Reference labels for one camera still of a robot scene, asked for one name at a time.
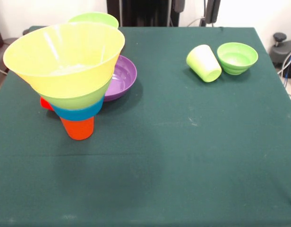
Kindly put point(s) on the orange cup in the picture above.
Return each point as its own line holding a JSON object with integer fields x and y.
{"x": 79, "y": 131}

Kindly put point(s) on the blue bowl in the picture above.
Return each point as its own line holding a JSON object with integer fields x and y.
{"x": 77, "y": 114}

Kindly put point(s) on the large light green bowl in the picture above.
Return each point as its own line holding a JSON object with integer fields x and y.
{"x": 98, "y": 17}
{"x": 74, "y": 102}

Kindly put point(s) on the yellow-green cup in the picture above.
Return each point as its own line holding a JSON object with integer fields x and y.
{"x": 205, "y": 66}

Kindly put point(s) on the large yellow bowl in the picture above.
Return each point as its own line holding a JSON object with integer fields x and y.
{"x": 65, "y": 82}

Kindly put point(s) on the red cup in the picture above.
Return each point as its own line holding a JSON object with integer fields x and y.
{"x": 45, "y": 104}

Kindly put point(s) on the small green bowl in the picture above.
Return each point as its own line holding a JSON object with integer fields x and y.
{"x": 240, "y": 56}

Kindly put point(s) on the purple bowl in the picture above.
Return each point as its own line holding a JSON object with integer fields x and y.
{"x": 124, "y": 78}

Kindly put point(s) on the dark green tablecloth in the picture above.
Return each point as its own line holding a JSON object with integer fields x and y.
{"x": 145, "y": 177}

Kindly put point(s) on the black power plug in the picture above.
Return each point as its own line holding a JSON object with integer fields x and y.
{"x": 202, "y": 22}

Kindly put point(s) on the small black armrest pad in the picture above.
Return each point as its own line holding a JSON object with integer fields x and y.
{"x": 25, "y": 32}

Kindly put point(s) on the black knobbed stand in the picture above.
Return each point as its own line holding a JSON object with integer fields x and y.
{"x": 280, "y": 37}

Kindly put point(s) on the grey chair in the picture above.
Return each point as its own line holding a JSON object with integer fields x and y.
{"x": 0, "y": 56}

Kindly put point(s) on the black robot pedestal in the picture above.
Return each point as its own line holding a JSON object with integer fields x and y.
{"x": 148, "y": 11}

